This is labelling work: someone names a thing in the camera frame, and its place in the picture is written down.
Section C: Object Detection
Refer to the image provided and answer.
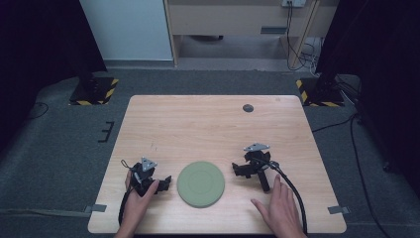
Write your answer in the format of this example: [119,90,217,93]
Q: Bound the person's left hand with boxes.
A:
[121,170,161,230]

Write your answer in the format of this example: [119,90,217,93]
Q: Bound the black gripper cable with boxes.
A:
[117,159,140,227]
[269,161,309,236]

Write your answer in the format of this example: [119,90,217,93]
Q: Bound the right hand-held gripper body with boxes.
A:
[242,142,280,193]

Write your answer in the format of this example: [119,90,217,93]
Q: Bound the long black floor cable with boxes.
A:
[311,111,392,238]

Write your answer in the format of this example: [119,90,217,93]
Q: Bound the black curtain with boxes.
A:
[315,0,420,187]
[0,0,109,152]

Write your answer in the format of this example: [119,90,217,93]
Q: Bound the person's right hand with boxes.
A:
[250,174,303,233]

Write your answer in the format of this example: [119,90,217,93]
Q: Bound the grey wall socket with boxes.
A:
[281,0,307,9]

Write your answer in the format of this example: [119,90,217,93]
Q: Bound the black hanging cables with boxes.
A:
[284,2,324,72]

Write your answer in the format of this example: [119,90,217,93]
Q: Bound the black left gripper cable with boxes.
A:
[117,159,140,227]

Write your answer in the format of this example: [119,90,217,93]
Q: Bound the thin black floor cable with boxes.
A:
[27,101,51,121]

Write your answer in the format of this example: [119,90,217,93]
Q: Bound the black striped stand base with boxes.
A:
[68,76,120,107]
[295,77,346,108]

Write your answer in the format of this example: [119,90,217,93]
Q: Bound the grey tape piece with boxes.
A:
[327,204,352,215]
[83,203,108,214]

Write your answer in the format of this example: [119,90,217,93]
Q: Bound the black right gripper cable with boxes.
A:
[269,161,309,236]

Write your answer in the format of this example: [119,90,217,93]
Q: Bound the green round plate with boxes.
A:
[176,161,226,209]

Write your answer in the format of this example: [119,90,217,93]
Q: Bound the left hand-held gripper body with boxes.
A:
[129,157,166,198]

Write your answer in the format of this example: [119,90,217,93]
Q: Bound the beige wooden desk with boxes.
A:
[163,0,341,69]

